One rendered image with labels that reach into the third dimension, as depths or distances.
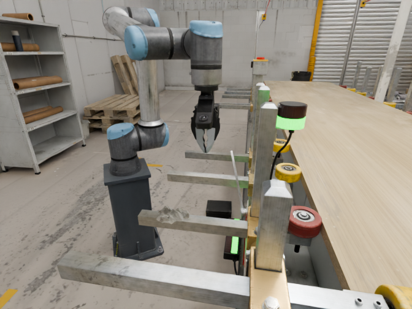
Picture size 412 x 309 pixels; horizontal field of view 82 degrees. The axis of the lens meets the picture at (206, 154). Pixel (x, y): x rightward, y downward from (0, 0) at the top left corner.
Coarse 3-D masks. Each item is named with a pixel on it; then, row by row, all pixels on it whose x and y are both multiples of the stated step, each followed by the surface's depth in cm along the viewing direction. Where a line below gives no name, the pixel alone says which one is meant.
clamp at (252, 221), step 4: (248, 208) 64; (248, 212) 62; (248, 216) 61; (252, 216) 61; (248, 220) 60; (252, 220) 60; (256, 220) 60; (248, 224) 58; (252, 224) 58; (256, 224) 58; (248, 228) 57; (252, 228) 57; (248, 232) 55; (252, 232) 55; (248, 236) 55; (252, 236) 54; (256, 236) 54; (248, 240) 55; (252, 240) 55; (248, 244) 55; (248, 248) 56
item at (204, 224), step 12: (144, 216) 62; (156, 216) 62; (192, 216) 62; (204, 216) 62; (168, 228) 62; (180, 228) 62; (192, 228) 61; (204, 228) 60; (216, 228) 60; (228, 228) 59; (240, 228) 58; (288, 240) 57; (300, 240) 57
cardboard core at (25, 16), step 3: (3, 15) 253; (6, 15) 252; (9, 15) 252; (12, 15) 252; (15, 15) 251; (18, 15) 251; (21, 15) 250; (24, 15) 250; (27, 15) 250; (30, 15) 255; (21, 18) 252; (24, 18) 251; (27, 18) 251; (30, 18) 257; (33, 18) 257
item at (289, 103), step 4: (280, 104) 50; (284, 104) 49; (288, 104) 49; (292, 104) 49; (296, 104) 49; (300, 104) 49; (304, 104) 49; (280, 116) 50; (276, 128) 51; (280, 128) 51; (276, 132) 51; (292, 132) 52; (276, 136) 52; (288, 140) 53; (284, 144) 54; (276, 156) 55; (276, 160) 56; (272, 164) 57; (272, 168) 57; (272, 172) 57
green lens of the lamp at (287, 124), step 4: (280, 120) 50; (284, 120) 49; (288, 120) 49; (292, 120) 49; (296, 120) 49; (300, 120) 49; (304, 120) 50; (280, 124) 50; (284, 124) 50; (288, 124) 49; (292, 124) 49; (296, 124) 49; (300, 124) 49; (304, 124) 51; (284, 128) 50; (288, 128) 49; (292, 128) 49; (296, 128) 49; (300, 128) 50
